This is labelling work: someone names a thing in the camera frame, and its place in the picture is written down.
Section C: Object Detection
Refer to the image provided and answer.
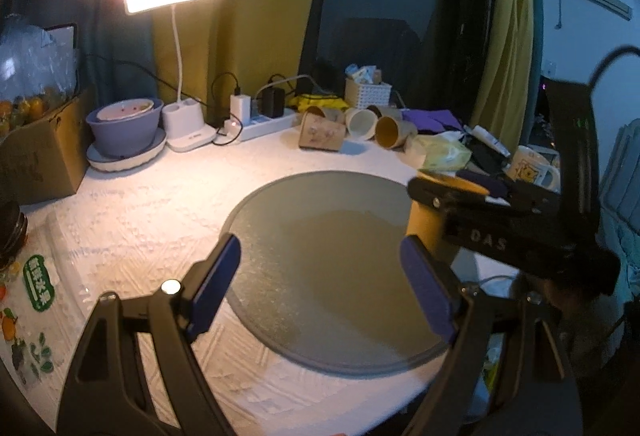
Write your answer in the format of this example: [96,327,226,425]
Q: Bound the yellow curtain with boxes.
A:
[152,0,537,151]

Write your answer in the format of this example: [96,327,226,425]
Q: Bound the white tube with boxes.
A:
[464,125,513,157]

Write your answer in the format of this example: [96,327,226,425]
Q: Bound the purple bowl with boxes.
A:
[85,98,165,161]

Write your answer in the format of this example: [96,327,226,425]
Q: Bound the round grey mat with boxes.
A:
[220,170,458,374]

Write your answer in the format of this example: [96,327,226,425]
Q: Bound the plain brown paper cup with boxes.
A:
[305,104,346,123]

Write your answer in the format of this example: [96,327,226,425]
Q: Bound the clear bag of oranges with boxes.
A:
[0,13,81,137]

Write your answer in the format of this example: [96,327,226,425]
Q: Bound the white power strip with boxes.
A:
[216,108,301,143]

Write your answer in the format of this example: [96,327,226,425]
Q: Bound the black charger plug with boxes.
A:
[261,88,286,119]

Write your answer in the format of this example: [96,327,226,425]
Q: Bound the dark round jar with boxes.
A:
[0,200,29,267]

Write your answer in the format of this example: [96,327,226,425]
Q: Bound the fruit print plastic bag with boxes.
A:
[0,208,88,392]

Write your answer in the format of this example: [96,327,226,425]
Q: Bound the white mug with bear print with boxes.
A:
[501,145,562,193]

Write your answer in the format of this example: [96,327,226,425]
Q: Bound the white fluted plate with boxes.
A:
[86,128,168,173]

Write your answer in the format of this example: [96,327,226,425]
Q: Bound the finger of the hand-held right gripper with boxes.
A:
[407,176,507,219]
[456,169,563,209]

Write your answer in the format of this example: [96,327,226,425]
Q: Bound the pink inner bowl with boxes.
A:
[96,98,156,123]

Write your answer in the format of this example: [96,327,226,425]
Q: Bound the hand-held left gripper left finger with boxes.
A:
[55,233,242,436]

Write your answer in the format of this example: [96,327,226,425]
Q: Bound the black cable loop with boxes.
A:
[586,44,640,91]

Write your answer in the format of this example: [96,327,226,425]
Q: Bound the purple cloth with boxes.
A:
[401,108,467,133]

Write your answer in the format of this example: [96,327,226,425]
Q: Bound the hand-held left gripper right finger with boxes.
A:
[400,235,583,436]

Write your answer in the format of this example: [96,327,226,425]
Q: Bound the white woven basket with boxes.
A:
[344,78,394,108]

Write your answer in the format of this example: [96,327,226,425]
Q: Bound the white charger plug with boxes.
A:
[229,94,252,121]

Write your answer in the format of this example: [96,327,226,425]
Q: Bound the white paper cup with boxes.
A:
[345,108,378,141]

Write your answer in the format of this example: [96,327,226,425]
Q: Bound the cardboard box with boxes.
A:
[0,88,98,207]

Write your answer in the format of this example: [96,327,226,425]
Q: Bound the patterned brown paper cup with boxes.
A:
[298,112,348,151]

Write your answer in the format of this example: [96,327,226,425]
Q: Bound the yellow paper cup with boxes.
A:
[406,169,492,267]

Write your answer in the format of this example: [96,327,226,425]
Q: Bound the yellow cloth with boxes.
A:
[290,92,351,113]

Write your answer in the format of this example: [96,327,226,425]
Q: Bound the green wet wipes packet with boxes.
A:
[407,135,473,173]

